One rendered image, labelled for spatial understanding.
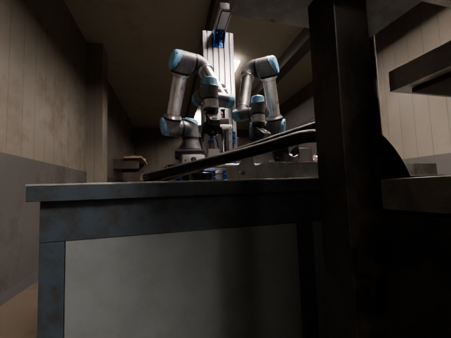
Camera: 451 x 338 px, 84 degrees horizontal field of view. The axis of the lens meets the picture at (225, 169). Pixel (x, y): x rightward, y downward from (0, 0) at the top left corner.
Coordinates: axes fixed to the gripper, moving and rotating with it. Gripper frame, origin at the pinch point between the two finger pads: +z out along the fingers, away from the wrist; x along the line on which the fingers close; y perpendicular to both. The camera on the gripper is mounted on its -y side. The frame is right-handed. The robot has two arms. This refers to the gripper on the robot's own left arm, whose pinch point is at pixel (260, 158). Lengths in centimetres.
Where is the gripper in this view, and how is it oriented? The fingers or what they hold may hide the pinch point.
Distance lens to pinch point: 136.7
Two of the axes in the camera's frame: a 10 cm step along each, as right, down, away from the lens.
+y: -2.7, 1.1, 9.6
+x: -9.6, -0.1, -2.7
